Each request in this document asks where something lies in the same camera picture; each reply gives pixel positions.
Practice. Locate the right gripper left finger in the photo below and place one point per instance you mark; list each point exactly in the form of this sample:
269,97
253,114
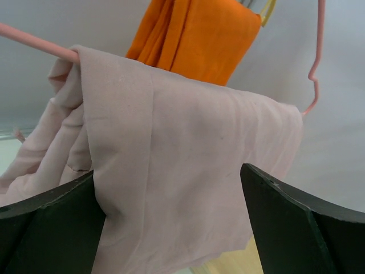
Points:
57,231

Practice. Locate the orange trousers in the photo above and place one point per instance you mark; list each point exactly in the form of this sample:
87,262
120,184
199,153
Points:
198,39

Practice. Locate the pink wire hanger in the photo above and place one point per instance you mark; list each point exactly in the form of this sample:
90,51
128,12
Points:
72,56

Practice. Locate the yellow hanger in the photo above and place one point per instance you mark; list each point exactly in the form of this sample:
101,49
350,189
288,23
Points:
266,12

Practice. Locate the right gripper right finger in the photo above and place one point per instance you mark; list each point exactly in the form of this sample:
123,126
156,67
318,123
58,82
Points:
296,232

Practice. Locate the pink trousers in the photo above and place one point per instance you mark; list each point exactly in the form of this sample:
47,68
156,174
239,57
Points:
166,153

